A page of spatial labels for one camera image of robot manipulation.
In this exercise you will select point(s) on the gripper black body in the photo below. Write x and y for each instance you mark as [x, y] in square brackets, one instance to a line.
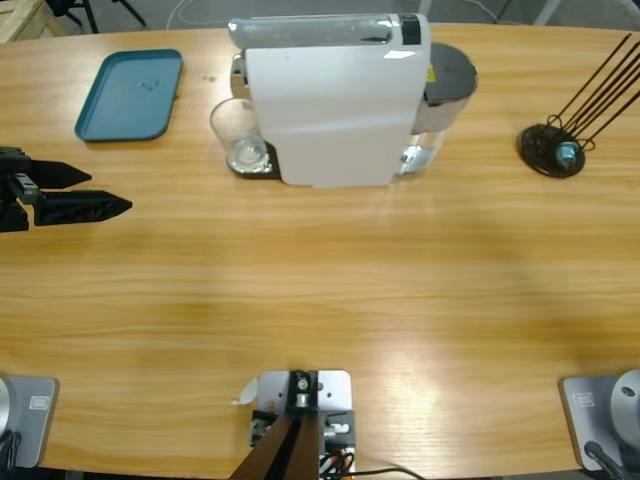
[12, 195]

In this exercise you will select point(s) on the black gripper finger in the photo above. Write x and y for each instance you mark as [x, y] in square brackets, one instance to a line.
[57, 176]
[80, 207]

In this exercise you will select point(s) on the clear drinking glass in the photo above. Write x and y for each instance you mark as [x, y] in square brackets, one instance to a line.
[235, 125]

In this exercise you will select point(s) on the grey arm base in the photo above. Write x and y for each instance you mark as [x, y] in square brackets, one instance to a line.
[595, 415]
[35, 420]

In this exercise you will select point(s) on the white capsule coffee machine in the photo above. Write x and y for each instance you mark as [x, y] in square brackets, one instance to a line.
[325, 110]

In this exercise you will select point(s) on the teal coffee capsule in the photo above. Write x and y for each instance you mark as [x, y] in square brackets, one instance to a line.
[567, 151]

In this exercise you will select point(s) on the teal plastic tray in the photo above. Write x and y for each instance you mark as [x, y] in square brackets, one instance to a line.
[130, 90]

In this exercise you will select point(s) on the light wooden crate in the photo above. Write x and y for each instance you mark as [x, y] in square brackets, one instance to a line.
[25, 20]

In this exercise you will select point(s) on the black stand legs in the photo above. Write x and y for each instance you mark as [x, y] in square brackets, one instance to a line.
[89, 15]

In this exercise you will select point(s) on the silver slotted drip tray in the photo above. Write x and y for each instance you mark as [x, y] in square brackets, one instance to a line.
[260, 175]

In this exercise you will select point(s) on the white tape tab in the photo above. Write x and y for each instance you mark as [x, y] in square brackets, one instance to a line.
[247, 392]

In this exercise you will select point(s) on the black capsule holder with rods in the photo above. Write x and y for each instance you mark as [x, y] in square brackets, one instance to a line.
[537, 147]

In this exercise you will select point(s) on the black aluminium profile post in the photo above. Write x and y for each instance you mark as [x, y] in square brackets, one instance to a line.
[280, 450]

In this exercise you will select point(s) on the grey metal mount plate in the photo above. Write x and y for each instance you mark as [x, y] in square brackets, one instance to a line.
[332, 395]

